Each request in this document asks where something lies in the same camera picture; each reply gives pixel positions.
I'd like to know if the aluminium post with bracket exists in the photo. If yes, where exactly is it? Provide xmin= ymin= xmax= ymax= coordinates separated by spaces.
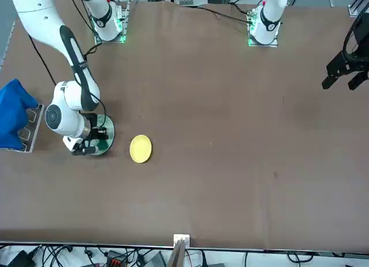
xmin=167 ymin=234 xmax=191 ymax=267

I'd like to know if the blue cloth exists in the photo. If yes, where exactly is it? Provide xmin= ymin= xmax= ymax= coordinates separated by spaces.
xmin=0 ymin=78 xmax=38 ymax=150

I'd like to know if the pale green plate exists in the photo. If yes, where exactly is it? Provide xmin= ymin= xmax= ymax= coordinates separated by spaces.
xmin=82 ymin=114 xmax=115 ymax=157

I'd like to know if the grey power box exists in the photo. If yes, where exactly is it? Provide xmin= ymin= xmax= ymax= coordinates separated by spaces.
xmin=145 ymin=251 xmax=167 ymax=267

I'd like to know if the black power brick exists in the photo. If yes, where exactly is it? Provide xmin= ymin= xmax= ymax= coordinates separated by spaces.
xmin=6 ymin=250 xmax=35 ymax=267

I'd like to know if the small yellow dish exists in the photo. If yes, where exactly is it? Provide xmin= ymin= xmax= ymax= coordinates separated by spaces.
xmin=129 ymin=134 xmax=153 ymax=164

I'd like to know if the power strip with red switches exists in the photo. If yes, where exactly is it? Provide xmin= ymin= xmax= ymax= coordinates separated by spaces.
xmin=105 ymin=250 xmax=129 ymax=267

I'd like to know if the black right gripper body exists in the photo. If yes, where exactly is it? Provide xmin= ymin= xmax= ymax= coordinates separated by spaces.
xmin=85 ymin=113 xmax=101 ymax=142

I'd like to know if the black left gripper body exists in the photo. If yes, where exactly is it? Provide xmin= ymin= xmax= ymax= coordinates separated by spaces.
xmin=349 ymin=13 xmax=369 ymax=63

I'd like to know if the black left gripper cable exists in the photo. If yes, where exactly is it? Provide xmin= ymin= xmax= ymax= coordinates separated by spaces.
xmin=342 ymin=12 xmax=366 ymax=62

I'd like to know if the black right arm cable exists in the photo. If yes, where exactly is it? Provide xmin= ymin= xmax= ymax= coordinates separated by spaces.
xmin=28 ymin=33 xmax=57 ymax=86
xmin=96 ymin=97 xmax=107 ymax=128

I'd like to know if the clear acrylic rack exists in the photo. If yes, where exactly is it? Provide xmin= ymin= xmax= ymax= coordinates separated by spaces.
xmin=5 ymin=103 xmax=46 ymax=154

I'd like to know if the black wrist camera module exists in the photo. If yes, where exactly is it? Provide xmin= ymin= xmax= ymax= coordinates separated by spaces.
xmin=71 ymin=145 xmax=98 ymax=156

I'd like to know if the black left base cable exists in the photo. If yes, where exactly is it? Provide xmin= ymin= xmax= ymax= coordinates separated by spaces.
xmin=197 ymin=6 xmax=252 ymax=24

